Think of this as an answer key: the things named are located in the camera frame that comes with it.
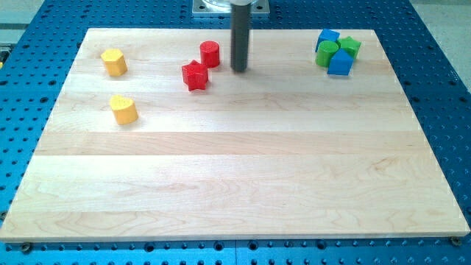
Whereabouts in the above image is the red star block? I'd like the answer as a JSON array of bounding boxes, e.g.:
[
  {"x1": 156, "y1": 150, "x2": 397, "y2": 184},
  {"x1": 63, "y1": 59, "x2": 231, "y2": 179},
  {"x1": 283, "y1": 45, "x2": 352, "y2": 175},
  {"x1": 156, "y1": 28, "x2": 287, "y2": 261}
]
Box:
[{"x1": 182, "y1": 60, "x2": 209, "y2": 91}]

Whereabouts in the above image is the wooden board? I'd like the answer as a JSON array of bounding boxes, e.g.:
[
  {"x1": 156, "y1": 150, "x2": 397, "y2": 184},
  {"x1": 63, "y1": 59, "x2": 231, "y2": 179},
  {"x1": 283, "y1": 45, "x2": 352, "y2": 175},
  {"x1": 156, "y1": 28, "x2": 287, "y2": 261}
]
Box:
[{"x1": 1, "y1": 28, "x2": 470, "y2": 242}]

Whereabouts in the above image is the red cylinder block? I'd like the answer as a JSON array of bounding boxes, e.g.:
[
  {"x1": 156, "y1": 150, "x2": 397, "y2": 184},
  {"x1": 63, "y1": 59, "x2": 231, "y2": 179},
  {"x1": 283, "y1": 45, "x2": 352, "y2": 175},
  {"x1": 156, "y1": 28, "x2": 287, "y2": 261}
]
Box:
[{"x1": 199, "y1": 40, "x2": 220, "y2": 68}]

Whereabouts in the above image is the yellow heart block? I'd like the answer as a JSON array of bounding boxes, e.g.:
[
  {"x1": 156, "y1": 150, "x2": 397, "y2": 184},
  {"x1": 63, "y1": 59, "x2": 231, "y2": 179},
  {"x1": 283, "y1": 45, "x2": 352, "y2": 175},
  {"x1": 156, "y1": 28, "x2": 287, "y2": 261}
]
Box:
[{"x1": 109, "y1": 95, "x2": 138, "y2": 125}]

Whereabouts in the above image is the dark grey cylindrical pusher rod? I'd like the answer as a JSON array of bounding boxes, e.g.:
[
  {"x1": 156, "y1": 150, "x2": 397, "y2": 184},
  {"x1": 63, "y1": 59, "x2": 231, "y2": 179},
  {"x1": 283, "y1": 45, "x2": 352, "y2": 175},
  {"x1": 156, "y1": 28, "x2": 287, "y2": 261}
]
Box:
[{"x1": 230, "y1": 1, "x2": 251, "y2": 72}]

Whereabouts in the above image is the green cylinder block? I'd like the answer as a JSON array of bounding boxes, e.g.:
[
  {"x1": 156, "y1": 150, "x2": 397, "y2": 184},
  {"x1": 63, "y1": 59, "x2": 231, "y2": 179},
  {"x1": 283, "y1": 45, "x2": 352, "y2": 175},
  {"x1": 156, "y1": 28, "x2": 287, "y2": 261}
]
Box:
[{"x1": 315, "y1": 40, "x2": 339, "y2": 67}]

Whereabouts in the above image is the blue triangular prism block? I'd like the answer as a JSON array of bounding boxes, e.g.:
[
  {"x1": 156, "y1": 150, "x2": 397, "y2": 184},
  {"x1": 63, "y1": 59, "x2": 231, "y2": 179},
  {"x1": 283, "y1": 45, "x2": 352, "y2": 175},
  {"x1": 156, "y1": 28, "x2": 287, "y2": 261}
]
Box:
[{"x1": 327, "y1": 49, "x2": 354, "y2": 76}]

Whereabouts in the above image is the blue cube block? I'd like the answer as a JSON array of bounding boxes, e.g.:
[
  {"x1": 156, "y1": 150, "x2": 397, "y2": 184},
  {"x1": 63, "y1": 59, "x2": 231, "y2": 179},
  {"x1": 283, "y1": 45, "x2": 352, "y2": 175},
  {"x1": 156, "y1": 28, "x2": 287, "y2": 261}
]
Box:
[{"x1": 315, "y1": 29, "x2": 340, "y2": 52}]

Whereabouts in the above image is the yellow hexagon block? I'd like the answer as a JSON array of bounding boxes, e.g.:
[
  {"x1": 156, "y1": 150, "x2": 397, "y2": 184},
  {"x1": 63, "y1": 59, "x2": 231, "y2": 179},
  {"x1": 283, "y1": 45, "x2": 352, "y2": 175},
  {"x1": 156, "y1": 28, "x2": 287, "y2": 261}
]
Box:
[{"x1": 101, "y1": 49, "x2": 127, "y2": 77}]

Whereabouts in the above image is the green star block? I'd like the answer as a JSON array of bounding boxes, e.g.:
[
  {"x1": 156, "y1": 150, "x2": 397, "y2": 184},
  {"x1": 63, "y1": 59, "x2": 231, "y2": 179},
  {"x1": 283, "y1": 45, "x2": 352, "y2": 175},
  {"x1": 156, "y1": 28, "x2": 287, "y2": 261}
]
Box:
[{"x1": 336, "y1": 36, "x2": 361, "y2": 60}]

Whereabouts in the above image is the blue perforated table plate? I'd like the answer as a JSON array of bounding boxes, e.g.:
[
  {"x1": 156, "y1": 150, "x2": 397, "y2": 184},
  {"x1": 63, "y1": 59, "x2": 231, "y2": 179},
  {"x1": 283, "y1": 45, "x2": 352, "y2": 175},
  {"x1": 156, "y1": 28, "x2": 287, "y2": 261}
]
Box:
[{"x1": 1, "y1": 1, "x2": 470, "y2": 264}]

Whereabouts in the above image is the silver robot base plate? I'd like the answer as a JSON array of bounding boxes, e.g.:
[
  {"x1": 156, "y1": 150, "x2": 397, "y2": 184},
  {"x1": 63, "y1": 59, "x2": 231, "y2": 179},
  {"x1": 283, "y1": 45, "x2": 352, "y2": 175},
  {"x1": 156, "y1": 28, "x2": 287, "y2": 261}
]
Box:
[{"x1": 191, "y1": 0, "x2": 270, "y2": 17}]

